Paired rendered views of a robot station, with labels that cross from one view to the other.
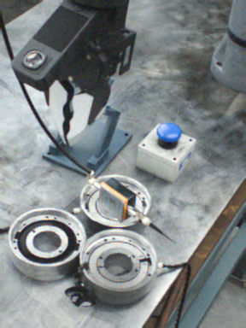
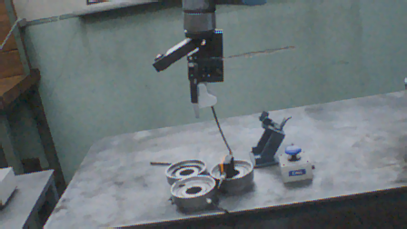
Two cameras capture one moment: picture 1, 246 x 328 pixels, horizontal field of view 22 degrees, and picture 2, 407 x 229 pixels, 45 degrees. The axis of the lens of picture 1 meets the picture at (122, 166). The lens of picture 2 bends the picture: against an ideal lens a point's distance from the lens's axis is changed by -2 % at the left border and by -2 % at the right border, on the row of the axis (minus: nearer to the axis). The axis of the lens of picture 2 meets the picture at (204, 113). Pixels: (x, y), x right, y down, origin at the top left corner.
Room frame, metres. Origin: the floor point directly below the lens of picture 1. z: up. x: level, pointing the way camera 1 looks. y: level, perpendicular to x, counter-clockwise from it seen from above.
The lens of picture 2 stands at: (0.22, -0.98, 1.36)
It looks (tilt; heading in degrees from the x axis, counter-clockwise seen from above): 19 degrees down; 68
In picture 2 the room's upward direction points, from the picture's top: 10 degrees counter-clockwise
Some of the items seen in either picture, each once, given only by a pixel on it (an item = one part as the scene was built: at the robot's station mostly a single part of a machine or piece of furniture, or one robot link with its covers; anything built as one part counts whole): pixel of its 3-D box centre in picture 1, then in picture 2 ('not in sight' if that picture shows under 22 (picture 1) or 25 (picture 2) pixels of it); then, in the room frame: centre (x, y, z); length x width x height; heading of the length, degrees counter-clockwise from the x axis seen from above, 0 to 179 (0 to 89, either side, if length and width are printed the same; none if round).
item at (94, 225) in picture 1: (114, 208); (232, 176); (0.66, 0.00, 0.82); 0.10 x 0.10 x 0.04
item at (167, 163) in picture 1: (167, 150); (297, 165); (0.80, -0.07, 0.82); 0.08 x 0.07 x 0.05; 153
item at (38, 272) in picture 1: (47, 245); (187, 175); (0.58, 0.09, 0.82); 0.10 x 0.10 x 0.04
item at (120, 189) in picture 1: (131, 207); (226, 171); (0.64, -0.02, 0.85); 0.17 x 0.02 x 0.04; 51
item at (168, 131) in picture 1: (167, 140); (293, 156); (0.80, -0.07, 0.85); 0.04 x 0.04 x 0.05
